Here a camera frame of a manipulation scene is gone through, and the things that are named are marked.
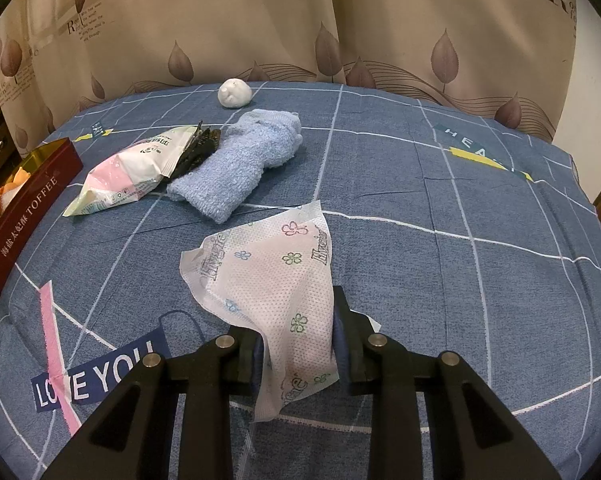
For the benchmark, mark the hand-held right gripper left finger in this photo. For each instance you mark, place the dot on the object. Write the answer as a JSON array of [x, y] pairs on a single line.
[[240, 355]]

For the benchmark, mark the white soft ball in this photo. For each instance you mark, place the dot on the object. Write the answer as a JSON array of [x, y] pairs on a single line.
[[234, 92]]

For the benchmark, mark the pink white green packet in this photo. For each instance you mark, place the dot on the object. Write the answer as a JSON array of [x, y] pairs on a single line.
[[125, 170]]

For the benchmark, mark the light blue fuzzy sock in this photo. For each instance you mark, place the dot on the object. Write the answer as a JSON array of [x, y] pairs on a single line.
[[230, 170]]

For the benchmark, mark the beige leaf print curtain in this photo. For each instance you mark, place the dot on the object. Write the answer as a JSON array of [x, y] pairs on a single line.
[[300, 20]]

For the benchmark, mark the red tin box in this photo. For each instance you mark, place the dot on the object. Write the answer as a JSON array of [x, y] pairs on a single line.
[[20, 230]]

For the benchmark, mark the floral print wrapper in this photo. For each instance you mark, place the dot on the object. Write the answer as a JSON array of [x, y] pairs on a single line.
[[270, 280]]

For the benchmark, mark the orange rubber toy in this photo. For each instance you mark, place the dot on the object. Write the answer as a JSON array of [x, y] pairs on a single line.
[[14, 177]]

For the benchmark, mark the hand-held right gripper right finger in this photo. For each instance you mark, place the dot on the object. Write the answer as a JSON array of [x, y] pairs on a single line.
[[343, 330]]

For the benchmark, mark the black hair clip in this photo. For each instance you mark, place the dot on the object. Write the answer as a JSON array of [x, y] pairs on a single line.
[[203, 147]]

